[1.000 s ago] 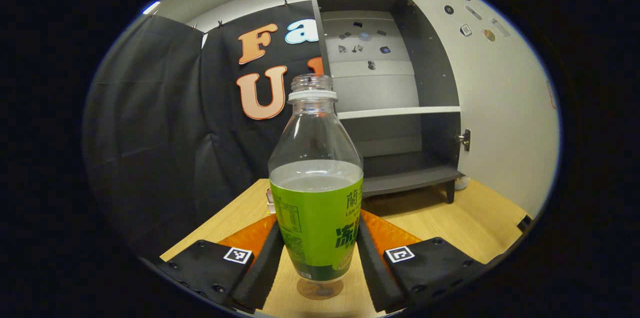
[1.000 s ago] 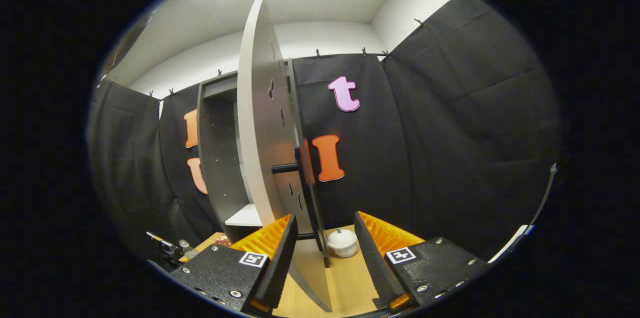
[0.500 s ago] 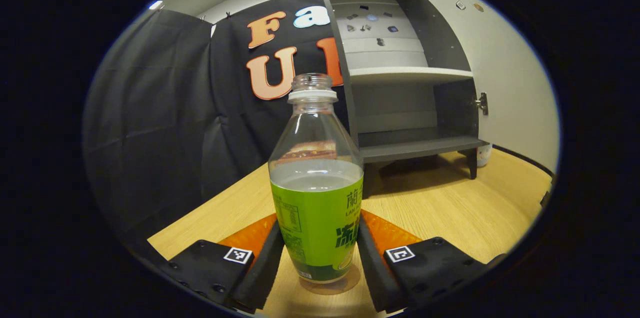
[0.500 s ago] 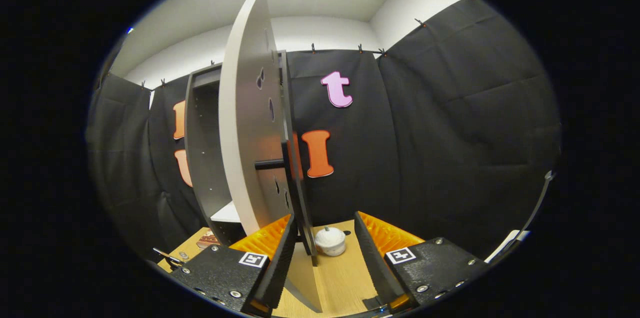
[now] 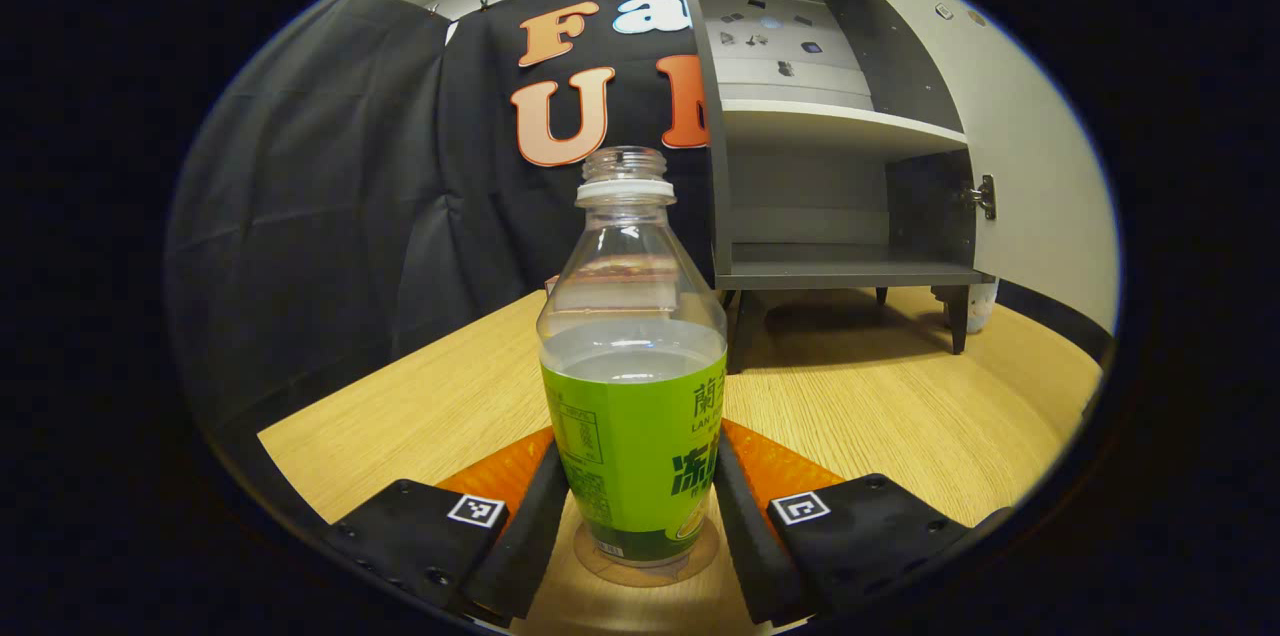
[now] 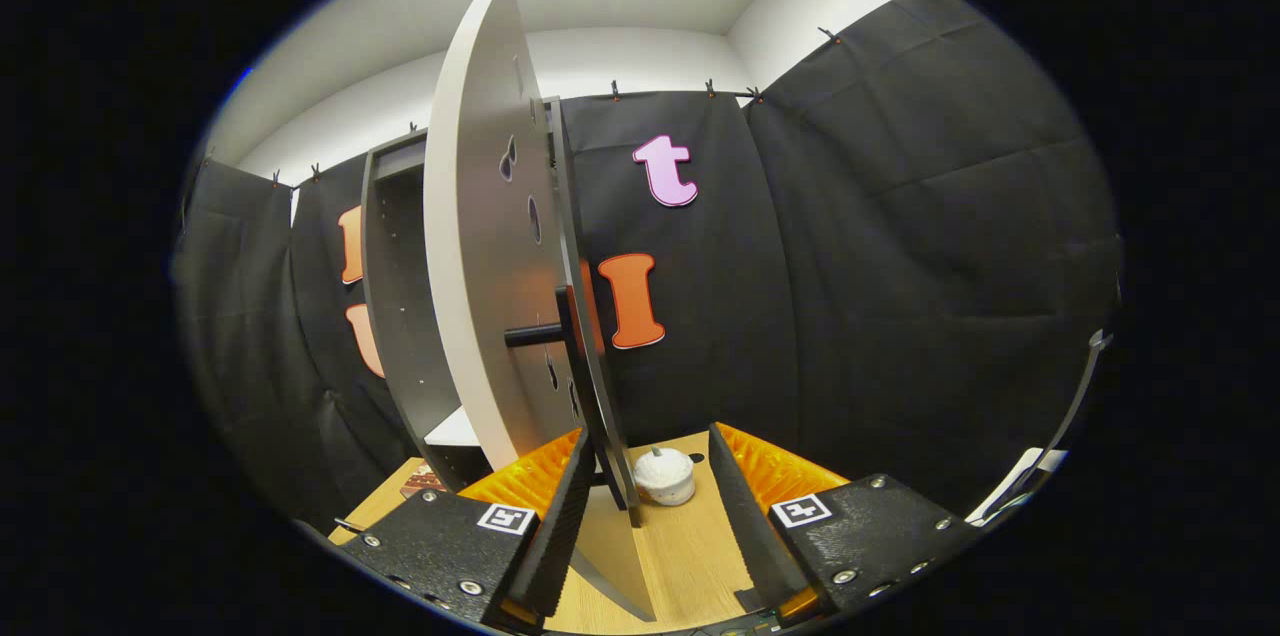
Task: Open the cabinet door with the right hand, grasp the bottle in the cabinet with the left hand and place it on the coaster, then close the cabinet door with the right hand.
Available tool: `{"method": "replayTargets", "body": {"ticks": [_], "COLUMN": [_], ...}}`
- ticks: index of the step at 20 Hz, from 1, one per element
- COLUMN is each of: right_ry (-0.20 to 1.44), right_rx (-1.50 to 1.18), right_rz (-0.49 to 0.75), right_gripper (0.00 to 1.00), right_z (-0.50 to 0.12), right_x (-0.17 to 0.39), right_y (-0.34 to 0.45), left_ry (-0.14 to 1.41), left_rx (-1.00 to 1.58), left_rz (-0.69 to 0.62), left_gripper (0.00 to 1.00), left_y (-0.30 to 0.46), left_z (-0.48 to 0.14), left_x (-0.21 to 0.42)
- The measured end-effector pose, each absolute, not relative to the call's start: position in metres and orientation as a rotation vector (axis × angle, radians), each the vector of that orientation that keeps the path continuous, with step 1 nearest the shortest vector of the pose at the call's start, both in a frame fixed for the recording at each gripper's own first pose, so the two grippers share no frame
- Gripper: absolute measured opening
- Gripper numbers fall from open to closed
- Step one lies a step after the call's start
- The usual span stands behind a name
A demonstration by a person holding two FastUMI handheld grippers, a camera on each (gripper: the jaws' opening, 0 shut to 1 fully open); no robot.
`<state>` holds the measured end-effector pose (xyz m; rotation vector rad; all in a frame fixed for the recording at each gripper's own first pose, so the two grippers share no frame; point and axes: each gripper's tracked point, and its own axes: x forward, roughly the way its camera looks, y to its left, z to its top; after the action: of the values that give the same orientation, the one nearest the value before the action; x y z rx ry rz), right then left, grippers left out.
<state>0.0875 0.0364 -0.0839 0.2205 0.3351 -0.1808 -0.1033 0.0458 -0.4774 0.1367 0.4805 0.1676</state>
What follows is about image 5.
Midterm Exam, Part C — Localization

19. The white cabinet shelf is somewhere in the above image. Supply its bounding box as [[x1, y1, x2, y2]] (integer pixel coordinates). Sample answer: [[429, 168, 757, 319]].
[[722, 99, 969, 157]]

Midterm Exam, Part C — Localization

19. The round brown coaster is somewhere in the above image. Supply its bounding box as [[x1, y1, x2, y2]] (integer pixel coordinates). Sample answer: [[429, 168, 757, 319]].
[[573, 516, 721, 587]]

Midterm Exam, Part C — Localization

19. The metal door hinge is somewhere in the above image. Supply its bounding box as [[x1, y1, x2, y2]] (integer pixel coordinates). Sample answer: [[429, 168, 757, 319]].
[[963, 174, 998, 221]]

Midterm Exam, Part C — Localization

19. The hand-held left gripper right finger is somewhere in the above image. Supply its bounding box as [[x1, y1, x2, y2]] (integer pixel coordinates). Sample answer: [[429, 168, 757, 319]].
[[710, 418, 1013, 628]]

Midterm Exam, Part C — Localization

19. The grey cabinet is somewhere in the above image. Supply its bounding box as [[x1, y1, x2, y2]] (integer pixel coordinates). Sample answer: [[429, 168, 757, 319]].
[[660, 0, 998, 375]]

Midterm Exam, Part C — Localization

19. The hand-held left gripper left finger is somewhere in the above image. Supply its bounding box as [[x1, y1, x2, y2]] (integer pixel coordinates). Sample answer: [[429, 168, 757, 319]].
[[323, 426, 573, 627]]

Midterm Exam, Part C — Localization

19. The black backdrop cloth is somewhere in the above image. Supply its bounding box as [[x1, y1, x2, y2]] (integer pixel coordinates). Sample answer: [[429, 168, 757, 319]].
[[165, 0, 1116, 462]]

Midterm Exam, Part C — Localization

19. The small white jar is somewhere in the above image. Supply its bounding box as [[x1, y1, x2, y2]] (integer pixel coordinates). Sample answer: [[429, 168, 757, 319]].
[[963, 278, 1001, 335]]

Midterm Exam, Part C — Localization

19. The green label clear bottle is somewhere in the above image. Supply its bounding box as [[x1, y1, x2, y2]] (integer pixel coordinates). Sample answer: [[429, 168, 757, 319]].
[[537, 146, 728, 569]]

